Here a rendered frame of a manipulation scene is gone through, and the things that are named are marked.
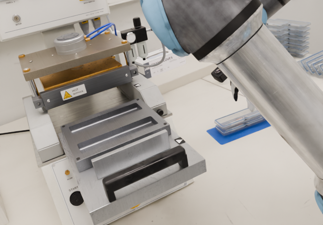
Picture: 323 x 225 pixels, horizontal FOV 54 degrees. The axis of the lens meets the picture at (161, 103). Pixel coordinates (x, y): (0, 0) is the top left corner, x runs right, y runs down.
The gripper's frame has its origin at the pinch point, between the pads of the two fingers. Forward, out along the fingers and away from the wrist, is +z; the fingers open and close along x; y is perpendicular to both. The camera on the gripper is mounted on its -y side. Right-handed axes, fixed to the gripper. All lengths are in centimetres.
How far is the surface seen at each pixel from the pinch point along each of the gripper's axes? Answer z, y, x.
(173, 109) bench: 8.5, -14.1, 25.4
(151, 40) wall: -5, -2, 75
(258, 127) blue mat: 8.1, 3.6, -3.4
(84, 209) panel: 3, -54, -16
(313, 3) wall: 4, 124, 97
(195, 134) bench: 8.4, -15.1, 4.7
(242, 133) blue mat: 8.2, -2.5, -3.5
